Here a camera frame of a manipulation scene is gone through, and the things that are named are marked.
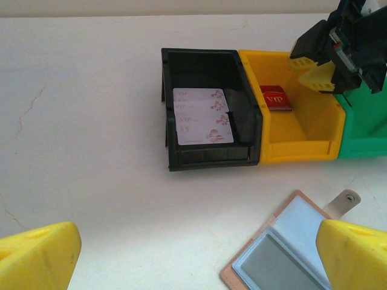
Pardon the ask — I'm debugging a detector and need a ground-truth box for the green plastic bin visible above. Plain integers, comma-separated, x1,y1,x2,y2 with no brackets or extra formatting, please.
335,81,387,161

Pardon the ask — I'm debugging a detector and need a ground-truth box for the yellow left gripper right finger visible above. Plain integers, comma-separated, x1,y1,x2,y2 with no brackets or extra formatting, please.
315,218,387,290

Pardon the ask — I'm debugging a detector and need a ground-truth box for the red VIP card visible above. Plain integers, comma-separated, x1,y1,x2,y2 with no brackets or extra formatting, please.
259,85,293,112

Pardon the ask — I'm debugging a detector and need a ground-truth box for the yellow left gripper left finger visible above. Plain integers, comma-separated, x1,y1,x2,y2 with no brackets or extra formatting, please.
0,221,82,290

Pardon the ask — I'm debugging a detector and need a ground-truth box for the black plastic bin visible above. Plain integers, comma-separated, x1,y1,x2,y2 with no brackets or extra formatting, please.
160,47,264,172

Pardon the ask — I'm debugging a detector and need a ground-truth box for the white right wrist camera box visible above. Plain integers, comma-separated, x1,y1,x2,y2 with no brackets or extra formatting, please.
361,0,382,15

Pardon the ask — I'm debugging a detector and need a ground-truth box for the yellow plastic bin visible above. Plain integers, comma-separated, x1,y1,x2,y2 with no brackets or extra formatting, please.
238,49,347,166

